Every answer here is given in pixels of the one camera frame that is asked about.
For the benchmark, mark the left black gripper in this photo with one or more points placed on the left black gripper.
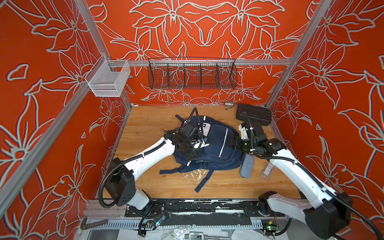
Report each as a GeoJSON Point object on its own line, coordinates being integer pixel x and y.
{"type": "Point", "coordinates": [190, 155]}

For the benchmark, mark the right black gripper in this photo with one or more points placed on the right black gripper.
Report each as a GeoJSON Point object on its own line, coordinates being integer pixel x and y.
{"type": "Point", "coordinates": [235, 143]}

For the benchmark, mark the navy blue student backpack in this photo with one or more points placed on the navy blue student backpack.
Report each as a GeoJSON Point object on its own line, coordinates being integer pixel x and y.
{"type": "Point", "coordinates": [217, 156]}

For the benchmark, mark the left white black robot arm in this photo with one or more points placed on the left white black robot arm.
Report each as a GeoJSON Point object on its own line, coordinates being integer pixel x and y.
{"type": "Point", "coordinates": [118, 186]}

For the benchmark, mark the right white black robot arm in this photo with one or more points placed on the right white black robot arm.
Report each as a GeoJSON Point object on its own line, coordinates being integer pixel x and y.
{"type": "Point", "coordinates": [323, 210]}

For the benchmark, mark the black plastic tool case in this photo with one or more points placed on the black plastic tool case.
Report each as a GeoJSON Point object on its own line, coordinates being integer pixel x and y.
{"type": "Point", "coordinates": [256, 114]}

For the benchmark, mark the grey pencil pouch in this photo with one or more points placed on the grey pencil pouch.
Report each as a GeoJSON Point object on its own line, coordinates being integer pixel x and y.
{"type": "Point", "coordinates": [247, 167]}

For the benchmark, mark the small silver metal cylinder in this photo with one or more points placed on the small silver metal cylinder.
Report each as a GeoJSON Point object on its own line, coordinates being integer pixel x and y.
{"type": "Point", "coordinates": [230, 105]}

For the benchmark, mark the dark metal hex key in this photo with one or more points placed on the dark metal hex key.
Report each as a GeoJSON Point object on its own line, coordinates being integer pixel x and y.
{"type": "Point", "coordinates": [85, 226]}

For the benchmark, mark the black wire wall basket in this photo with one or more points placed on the black wire wall basket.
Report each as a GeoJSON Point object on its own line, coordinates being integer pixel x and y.
{"type": "Point", "coordinates": [192, 73]}

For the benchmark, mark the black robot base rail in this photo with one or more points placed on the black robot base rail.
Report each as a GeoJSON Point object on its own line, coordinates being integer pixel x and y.
{"type": "Point", "coordinates": [226, 214]}

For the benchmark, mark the white wire mesh basket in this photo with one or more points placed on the white wire mesh basket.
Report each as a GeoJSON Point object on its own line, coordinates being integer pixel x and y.
{"type": "Point", "coordinates": [108, 78]}

